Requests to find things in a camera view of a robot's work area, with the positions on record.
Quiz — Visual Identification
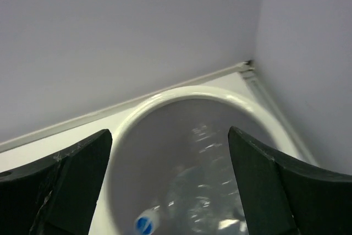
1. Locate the clear plastic bottle blue cap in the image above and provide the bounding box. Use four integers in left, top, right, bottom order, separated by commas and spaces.
132, 123, 239, 234

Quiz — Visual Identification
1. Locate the grey bin with white rim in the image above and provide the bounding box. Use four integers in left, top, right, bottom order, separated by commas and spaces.
90, 86, 301, 234

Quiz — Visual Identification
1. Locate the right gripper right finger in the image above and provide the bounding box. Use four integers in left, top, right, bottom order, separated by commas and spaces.
228, 127, 351, 234

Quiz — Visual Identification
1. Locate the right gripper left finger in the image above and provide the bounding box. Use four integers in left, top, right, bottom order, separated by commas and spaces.
1, 129, 112, 234

